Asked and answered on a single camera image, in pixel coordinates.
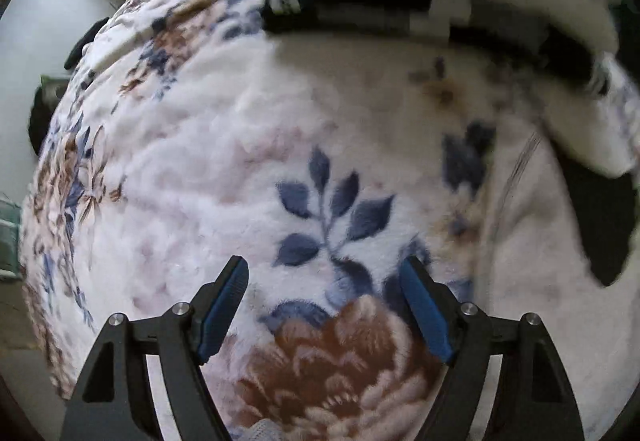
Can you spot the white garment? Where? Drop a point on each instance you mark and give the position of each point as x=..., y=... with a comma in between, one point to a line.
x=540, y=281

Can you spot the small black object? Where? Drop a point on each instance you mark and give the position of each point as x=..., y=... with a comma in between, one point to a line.
x=82, y=43

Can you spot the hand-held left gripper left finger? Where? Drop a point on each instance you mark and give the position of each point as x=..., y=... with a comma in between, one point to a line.
x=222, y=308

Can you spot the dark round object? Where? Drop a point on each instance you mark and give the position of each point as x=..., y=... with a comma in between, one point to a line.
x=45, y=116

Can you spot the dark cloth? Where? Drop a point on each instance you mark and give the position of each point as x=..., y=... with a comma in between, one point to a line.
x=605, y=221

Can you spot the floral fleece blanket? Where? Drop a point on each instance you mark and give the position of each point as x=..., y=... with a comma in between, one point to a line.
x=210, y=146

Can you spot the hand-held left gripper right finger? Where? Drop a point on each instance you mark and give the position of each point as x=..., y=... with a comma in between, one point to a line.
x=425, y=308

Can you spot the green striped cloth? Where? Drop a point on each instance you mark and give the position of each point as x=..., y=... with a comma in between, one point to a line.
x=9, y=236

